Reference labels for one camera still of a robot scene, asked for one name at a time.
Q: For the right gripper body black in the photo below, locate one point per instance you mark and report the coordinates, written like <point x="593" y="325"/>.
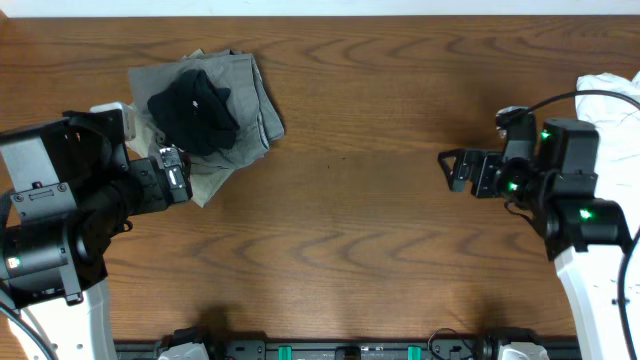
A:
<point x="487" y="163"/>

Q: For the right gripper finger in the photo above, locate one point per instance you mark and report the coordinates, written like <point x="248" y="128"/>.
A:
<point x="455" y="178"/>
<point x="451" y="158"/>

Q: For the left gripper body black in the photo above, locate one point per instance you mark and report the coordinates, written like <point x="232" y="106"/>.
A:
<point x="144" y="188"/>

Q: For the dark teal t-shirt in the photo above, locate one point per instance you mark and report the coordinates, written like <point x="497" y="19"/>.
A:
<point x="193" y="114"/>

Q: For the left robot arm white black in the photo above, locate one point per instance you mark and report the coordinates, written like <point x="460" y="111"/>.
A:
<point x="74" y="188"/>

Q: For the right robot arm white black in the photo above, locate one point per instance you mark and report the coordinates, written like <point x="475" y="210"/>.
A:
<point x="547" y="177"/>

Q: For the beige folded garment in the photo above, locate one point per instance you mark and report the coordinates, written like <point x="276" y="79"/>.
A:
<point x="206" y="178"/>

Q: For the grey folded shorts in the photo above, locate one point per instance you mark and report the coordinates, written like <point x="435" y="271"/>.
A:
<point x="237" y="78"/>

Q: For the white crumpled garment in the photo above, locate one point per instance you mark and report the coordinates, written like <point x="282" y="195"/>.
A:
<point x="617" y="162"/>

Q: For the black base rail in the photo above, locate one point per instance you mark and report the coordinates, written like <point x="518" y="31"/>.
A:
<point x="444" y="343"/>

